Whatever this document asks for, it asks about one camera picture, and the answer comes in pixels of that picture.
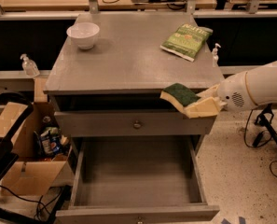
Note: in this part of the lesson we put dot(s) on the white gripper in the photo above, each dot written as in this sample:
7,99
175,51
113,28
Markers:
232,93

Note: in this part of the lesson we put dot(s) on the green and yellow sponge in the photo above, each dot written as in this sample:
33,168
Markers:
179,96

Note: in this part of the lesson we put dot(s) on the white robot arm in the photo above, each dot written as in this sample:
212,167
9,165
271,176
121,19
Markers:
261,84

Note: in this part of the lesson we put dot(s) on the grey middle drawer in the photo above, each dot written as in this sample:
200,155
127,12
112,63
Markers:
127,123

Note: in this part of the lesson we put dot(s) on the grey wooden drawer cabinet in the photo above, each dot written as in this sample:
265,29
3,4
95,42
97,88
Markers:
127,69

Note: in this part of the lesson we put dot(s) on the open grey bottom drawer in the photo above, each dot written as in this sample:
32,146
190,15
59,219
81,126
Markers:
137,180

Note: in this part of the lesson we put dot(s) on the small white pump bottle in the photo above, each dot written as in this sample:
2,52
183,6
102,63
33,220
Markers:
215,53

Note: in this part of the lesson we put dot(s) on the black stand leg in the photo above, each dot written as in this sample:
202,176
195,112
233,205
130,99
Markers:
264,119

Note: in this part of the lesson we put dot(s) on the green chip bag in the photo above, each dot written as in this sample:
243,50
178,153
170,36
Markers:
187,41

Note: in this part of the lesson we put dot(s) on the white ceramic bowl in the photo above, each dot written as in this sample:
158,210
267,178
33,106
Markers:
84,34

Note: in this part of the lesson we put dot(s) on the crumpled snack packaging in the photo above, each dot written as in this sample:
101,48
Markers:
50,142

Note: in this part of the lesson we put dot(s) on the open cardboard box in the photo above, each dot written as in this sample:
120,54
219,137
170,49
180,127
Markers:
32,174

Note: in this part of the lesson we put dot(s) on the clear sanitizer pump bottle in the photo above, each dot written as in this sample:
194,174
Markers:
29,66

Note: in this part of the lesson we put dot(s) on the black chair frame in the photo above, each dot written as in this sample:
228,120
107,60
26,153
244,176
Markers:
7,158

